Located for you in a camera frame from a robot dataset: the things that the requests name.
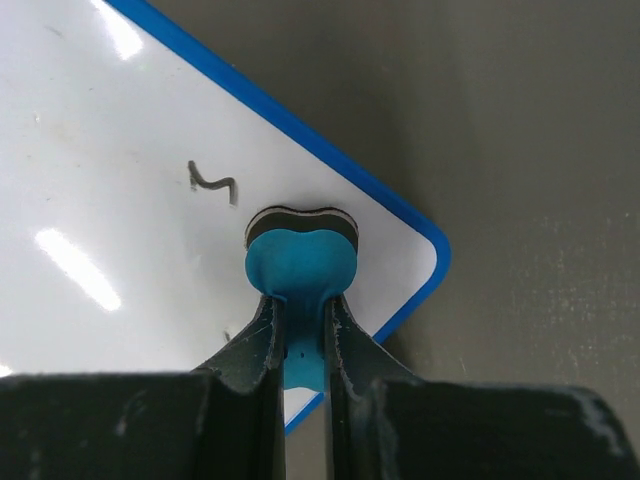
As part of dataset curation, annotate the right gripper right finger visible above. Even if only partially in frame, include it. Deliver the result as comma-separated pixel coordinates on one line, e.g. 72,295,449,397
324,296,639,479

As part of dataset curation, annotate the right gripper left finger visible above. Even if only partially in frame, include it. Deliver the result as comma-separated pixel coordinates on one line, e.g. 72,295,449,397
1,297,286,479

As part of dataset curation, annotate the blue felt eraser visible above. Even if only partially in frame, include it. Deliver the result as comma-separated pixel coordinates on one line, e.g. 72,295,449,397
245,205,359,392

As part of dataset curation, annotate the blue framed whiteboard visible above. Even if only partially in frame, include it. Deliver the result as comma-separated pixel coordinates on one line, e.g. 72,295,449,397
0,0,453,442

